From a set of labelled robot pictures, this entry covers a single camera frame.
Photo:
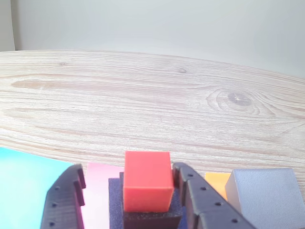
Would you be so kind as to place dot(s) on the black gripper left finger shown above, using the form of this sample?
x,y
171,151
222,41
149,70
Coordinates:
x,y
62,202

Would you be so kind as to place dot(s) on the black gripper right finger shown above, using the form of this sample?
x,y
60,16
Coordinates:
x,y
209,207

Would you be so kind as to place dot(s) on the medium black cube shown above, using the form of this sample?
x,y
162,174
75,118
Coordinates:
x,y
115,202

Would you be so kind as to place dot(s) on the small black cube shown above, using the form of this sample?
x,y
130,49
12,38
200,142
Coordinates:
x,y
150,218

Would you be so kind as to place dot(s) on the large grey cube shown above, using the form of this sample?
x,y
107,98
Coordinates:
x,y
269,195

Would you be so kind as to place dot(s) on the small red cube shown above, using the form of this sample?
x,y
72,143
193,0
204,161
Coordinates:
x,y
147,179

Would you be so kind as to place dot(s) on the orange paper sheet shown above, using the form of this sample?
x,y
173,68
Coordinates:
x,y
215,182

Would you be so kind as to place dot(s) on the pink paper sheet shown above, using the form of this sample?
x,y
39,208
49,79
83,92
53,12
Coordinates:
x,y
97,190

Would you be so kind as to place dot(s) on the blue paper sheet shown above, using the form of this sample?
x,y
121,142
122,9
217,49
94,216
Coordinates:
x,y
23,186

